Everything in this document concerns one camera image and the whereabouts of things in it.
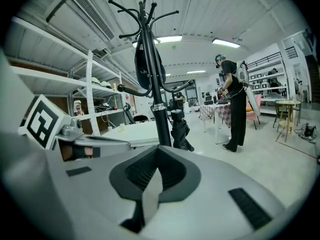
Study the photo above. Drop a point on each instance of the small figurine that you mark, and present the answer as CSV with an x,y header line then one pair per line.
x,y
78,107

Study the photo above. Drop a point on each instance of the black office chair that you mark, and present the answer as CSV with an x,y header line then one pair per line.
x,y
132,114

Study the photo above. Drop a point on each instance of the white metal shelf rack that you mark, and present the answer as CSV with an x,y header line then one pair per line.
x,y
75,84

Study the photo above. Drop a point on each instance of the round wooden side table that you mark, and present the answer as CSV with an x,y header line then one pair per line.
x,y
287,109

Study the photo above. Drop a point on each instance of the ceiling air vent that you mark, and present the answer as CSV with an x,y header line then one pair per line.
x,y
93,14

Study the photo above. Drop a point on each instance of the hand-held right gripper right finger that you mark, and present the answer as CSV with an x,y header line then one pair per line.
x,y
215,191

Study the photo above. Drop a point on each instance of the pink chair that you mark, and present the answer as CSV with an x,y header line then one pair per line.
x,y
253,111

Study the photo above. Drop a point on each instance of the black bag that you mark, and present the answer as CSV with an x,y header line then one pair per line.
x,y
143,66

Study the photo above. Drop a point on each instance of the white table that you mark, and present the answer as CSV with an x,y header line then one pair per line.
x,y
135,132

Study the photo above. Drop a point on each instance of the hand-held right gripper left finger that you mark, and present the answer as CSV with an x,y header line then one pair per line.
x,y
82,199

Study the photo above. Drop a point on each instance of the long ceiling light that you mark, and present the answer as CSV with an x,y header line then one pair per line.
x,y
225,43
170,39

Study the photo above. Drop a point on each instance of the wooden stool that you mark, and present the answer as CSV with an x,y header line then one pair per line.
x,y
286,129

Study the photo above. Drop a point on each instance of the table with checkered cloth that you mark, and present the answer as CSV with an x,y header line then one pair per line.
x,y
217,111

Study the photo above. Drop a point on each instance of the black coat rack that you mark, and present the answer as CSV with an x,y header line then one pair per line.
x,y
157,96

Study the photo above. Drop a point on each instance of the black umbrella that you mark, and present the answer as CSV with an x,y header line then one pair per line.
x,y
180,131

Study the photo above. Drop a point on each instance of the white display shelf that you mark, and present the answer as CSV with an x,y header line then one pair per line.
x,y
267,81

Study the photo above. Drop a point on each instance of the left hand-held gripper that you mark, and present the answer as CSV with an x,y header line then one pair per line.
x,y
42,120

